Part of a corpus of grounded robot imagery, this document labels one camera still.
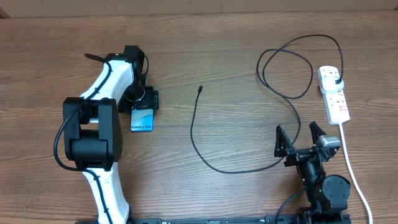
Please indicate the white charger plug adapter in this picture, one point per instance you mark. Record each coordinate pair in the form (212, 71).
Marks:
(330, 85)

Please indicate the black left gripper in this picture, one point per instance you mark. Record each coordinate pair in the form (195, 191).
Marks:
(151, 101)

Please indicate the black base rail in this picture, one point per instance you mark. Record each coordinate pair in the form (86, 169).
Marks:
(217, 221)

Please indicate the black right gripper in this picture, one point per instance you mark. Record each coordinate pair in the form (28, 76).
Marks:
(282, 146)

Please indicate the blue Galaxy smartphone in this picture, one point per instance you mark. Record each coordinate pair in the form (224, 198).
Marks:
(142, 120)

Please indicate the white power strip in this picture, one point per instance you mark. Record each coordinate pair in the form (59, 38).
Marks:
(335, 103)

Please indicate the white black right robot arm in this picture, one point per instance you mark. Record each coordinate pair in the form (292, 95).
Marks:
(327, 194)

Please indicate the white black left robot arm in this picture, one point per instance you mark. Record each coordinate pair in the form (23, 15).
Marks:
(91, 127)

